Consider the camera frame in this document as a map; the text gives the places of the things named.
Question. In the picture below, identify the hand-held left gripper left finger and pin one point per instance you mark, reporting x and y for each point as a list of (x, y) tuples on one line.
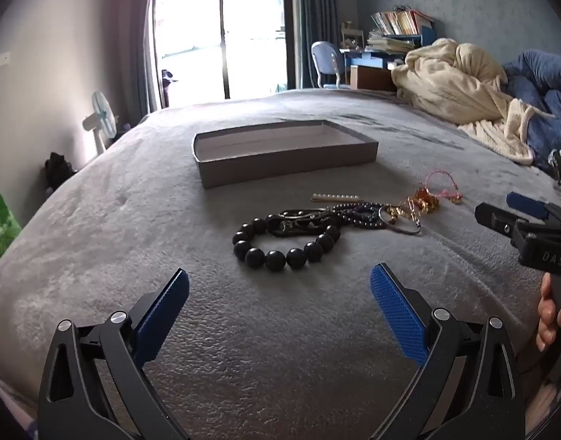
[(163, 316)]

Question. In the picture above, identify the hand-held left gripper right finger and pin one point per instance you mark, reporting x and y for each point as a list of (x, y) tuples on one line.
[(397, 311)]

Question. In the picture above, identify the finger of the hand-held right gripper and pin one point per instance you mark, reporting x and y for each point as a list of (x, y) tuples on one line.
[(528, 204), (493, 220)]

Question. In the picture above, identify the gold and red jewelry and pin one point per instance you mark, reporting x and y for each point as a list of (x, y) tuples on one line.
[(422, 201)]

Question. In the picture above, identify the grey cardboard box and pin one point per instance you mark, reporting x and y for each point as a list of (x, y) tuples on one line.
[(285, 162)]

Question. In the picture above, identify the person's right hand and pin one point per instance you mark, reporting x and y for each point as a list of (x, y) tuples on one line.
[(546, 316)]

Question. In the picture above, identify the grey bedspread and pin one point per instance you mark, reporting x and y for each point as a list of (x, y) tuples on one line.
[(124, 220)]

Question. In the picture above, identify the blue duvet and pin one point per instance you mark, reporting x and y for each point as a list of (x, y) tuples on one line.
[(546, 78)]

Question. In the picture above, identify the pearl hair clip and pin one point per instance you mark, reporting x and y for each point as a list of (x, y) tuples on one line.
[(335, 197)]

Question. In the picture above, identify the cream blanket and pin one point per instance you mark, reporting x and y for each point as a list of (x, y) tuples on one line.
[(450, 82)]

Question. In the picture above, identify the dark bundle on floor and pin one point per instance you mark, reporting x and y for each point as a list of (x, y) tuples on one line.
[(58, 169)]

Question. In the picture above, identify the green plastic bag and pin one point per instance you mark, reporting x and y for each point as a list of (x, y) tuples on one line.
[(1, 229)]

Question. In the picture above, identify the blue and wooden desk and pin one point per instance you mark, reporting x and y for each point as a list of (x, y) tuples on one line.
[(367, 71)]

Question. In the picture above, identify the white standing fan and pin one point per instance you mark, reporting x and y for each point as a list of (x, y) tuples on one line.
[(101, 117)]

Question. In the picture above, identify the row of books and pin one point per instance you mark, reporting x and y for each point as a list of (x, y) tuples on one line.
[(399, 23)]

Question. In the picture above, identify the black and white figure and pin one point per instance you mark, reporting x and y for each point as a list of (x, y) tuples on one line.
[(168, 87)]

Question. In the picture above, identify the blue desk chair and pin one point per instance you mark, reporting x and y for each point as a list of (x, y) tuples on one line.
[(325, 62)]

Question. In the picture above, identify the small wooden rack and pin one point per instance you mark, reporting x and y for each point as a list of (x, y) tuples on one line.
[(351, 36)]

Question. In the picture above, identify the blue curtain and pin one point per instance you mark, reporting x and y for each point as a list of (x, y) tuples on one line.
[(310, 27)]

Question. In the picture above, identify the dark curtain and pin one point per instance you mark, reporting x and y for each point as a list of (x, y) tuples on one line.
[(136, 46)]

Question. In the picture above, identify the glass balcony door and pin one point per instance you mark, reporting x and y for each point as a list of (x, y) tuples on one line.
[(216, 32)]

